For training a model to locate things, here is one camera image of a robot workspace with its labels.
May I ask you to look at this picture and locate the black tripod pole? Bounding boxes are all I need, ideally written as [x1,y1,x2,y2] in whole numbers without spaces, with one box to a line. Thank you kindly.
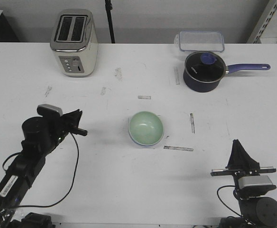
[105,0,116,44]

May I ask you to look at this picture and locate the cream and chrome toaster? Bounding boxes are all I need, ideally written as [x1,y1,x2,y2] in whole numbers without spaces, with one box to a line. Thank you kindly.
[50,9,98,77]

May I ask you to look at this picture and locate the dark blue saucepan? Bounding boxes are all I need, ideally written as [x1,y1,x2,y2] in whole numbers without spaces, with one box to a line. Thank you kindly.
[183,51,271,93]

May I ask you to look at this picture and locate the left black cable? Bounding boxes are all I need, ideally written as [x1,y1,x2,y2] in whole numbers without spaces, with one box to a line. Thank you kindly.
[2,132,80,209]

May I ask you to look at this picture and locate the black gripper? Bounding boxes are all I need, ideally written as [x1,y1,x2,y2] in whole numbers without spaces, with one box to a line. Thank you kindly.
[48,109,88,146]
[211,139,277,200]

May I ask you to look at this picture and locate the clear plastic food container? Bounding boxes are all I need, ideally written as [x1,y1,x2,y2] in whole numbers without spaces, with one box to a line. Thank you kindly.
[174,31,225,52]

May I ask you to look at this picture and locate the right black cable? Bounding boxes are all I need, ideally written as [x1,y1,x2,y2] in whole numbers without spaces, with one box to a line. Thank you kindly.
[217,185,245,220]

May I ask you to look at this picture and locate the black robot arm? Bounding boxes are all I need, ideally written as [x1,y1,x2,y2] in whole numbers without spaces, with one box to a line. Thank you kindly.
[0,104,88,228]
[211,139,277,228]

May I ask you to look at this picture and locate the glass pot lid blue knob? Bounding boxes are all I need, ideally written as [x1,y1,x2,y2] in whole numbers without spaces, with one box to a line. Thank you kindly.
[185,51,226,83]

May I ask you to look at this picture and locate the black cable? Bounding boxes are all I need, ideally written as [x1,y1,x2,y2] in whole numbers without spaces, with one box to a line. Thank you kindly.
[217,185,245,220]
[2,132,80,209]

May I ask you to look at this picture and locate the green bowl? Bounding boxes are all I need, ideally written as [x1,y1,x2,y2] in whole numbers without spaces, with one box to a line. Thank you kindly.
[128,111,164,146]

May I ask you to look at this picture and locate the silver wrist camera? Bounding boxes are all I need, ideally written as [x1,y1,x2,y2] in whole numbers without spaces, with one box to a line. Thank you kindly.
[238,175,277,195]
[37,104,63,117]

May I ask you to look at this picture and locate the grey metal shelf upright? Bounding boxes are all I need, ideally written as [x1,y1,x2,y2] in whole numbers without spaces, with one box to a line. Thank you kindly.
[246,0,277,44]

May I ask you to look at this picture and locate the blue bowl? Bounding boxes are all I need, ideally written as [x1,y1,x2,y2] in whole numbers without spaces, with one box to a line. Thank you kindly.
[128,114,165,149]

